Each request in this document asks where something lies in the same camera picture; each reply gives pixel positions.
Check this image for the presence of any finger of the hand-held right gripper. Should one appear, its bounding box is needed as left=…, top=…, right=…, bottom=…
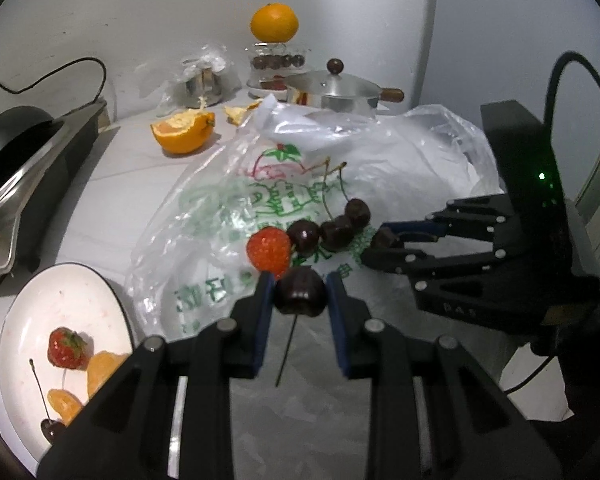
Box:
left=380, top=194, right=518, bottom=248
left=361, top=245, right=511, bottom=281

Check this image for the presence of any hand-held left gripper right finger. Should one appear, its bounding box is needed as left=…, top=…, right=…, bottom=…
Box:
left=325, top=271, right=563, bottom=480

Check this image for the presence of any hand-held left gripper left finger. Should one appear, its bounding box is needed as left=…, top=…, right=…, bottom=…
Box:
left=37, top=271, right=276, bottom=480

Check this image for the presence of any red strawberry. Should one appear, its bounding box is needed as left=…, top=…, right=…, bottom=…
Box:
left=47, top=327, right=89, bottom=371
left=246, top=226, right=292, bottom=281

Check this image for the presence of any printed clear plastic bag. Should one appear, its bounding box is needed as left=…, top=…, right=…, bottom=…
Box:
left=125, top=97, right=506, bottom=356

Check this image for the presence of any orange segment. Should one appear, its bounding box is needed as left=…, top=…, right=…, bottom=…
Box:
left=47, top=387, right=83, bottom=426
left=86, top=351, right=131, bottom=398

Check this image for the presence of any white plate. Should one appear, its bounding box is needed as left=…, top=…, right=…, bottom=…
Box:
left=0, top=262, right=136, bottom=478

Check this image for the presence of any steel pot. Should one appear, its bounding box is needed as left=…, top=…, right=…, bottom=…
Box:
left=262, top=79, right=405, bottom=117

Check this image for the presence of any steel pot lid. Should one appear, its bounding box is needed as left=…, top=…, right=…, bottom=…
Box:
left=284, top=58, right=381, bottom=98

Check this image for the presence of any peeled orange half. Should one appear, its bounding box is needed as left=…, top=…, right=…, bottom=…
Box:
left=150, top=108, right=216, bottom=156

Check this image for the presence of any orange peel piece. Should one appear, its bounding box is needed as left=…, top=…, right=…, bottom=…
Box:
left=224, top=101, right=262, bottom=126

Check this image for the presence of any white bowl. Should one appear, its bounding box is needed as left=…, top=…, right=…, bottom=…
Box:
left=246, top=74, right=291, bottom=100

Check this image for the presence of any heap of cherries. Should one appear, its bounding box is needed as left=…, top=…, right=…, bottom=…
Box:
left=251, top=53, right=304, bottom=71

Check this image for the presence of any steel cup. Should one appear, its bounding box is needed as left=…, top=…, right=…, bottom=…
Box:
left=182, top=67, right=226, bottom=108

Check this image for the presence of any glass bowl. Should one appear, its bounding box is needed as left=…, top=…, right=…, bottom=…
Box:
left=245, top=42, right=311, bottom=73

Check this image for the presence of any whole orange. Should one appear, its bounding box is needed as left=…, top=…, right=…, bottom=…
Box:
left=250, top=2, right=300, bottom=43

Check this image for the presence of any crumpled clear plastic wrap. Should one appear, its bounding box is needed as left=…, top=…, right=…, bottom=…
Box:
left=157, top=44, right=241, bottom=111

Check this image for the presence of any steel induction cooker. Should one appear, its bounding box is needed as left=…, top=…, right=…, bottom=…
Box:
left=0, top=100, right=108, bottom=281

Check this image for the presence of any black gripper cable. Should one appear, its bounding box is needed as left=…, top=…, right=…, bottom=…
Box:
left=545, top=51, right=600, bottom=131

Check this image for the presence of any black cooker cable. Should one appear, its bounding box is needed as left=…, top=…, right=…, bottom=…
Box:
left=0, top=56, right=108, bottom=111

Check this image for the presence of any black wok with wooden handle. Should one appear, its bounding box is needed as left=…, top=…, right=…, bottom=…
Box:
left=0, top=106, right=56, bottom=176

